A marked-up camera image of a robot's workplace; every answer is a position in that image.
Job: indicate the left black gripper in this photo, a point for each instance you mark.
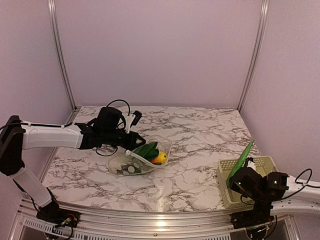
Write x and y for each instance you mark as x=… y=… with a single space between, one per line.
x=131 y=145

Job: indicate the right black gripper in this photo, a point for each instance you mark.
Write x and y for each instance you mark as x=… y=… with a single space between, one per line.
x=234 y=185

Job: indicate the light green fake cucumber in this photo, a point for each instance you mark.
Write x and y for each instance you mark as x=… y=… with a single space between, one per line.
x=240 y=162

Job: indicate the green fake leafy vegetable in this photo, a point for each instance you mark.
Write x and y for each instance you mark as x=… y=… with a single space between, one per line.
x=148 y=151

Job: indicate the clear polka-dot zip bag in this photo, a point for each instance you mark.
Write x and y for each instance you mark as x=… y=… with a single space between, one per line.
x=128 y=163

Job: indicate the pale green plastic basket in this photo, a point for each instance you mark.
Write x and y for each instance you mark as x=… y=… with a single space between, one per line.
x=230 y=198

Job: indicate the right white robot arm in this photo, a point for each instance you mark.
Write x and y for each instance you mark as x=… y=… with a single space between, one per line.
x=302 y=196

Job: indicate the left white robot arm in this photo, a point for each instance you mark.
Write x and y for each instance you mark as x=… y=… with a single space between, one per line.
x=23 y=142

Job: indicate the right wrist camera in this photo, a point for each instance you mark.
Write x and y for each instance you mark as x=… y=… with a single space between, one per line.
x=252 y=165

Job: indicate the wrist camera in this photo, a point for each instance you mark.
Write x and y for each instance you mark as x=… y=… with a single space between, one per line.
x=131 y=120
x=252 y=165

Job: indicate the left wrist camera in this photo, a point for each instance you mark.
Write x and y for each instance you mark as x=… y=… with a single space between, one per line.
x=131 y=120

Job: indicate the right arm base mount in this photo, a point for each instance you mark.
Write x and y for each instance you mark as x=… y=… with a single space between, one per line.
x=260 y=214

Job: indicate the front aluminium rail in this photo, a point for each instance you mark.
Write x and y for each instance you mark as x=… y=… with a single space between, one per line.
x=107 y=224

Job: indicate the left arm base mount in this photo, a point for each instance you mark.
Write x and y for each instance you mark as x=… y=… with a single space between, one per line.
x=59 y=216

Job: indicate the right aluminium frame post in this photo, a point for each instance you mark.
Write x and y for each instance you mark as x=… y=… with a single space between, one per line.
x=261 y=29

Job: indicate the aluminium frame post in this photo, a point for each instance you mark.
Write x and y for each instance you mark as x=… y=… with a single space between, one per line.
x=59 y=52
x=261 y=29

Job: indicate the left aluminium frame post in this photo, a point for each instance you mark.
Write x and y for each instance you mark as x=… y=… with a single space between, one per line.
x=59 y=52

